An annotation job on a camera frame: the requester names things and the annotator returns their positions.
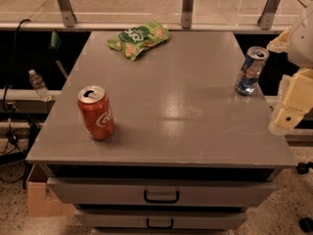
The cardboard box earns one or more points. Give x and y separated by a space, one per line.
41 201

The right metal railing bracket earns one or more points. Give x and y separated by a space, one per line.
267 17

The black caster wheel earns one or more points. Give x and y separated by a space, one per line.
306 224

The middle metal railing bracket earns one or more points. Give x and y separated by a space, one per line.
187 13

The left metal railing bracket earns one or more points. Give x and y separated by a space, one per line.
68 16

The black lower drawer handle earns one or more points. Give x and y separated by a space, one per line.
159 224

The blue silver redbull can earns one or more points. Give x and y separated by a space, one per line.
249 73

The black drawer handle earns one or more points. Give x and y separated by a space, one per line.
159 224
161 199

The lower grey drawer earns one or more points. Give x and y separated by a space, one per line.
182 219

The clear plastic water bottle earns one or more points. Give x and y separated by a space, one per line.
39 85

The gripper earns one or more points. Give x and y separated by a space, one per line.
303 43

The grey metal drawer cabinet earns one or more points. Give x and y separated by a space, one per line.
177 116

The upper grey drawer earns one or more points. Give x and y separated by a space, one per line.
129 192

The metal railing bracket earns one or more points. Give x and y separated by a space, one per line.
267 17
68 16
187 13

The grey drawer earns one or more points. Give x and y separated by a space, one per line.
182 219
129 192

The green snack chip bag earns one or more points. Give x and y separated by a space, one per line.
135 40

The red coca-cola can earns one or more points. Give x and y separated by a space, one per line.
94 105

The black upper drawer handle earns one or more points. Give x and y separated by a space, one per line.
161 199

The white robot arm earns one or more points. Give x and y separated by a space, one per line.
297 41

